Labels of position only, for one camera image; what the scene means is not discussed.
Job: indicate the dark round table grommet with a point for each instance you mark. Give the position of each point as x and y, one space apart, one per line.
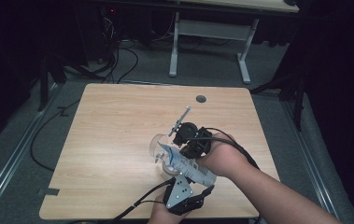
201 99

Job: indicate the black tape strip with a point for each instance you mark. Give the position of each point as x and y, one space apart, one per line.
48 192

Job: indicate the clear glass clip-top jar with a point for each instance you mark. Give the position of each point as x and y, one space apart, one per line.
159 143

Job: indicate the person's right hand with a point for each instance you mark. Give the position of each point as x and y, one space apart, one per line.
224 155

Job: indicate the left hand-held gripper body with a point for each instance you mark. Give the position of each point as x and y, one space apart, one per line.
179 193

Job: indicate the white printed plastic pouch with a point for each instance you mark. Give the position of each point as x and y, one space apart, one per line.
190 169

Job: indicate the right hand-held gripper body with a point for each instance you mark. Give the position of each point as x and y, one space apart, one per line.
193 135

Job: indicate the person's left hand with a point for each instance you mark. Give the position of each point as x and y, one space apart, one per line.
162 211

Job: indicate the metal floor rail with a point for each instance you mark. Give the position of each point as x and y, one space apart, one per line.
311 161
12 155

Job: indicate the white-framed wooden desk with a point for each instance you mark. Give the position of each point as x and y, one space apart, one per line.
212 31

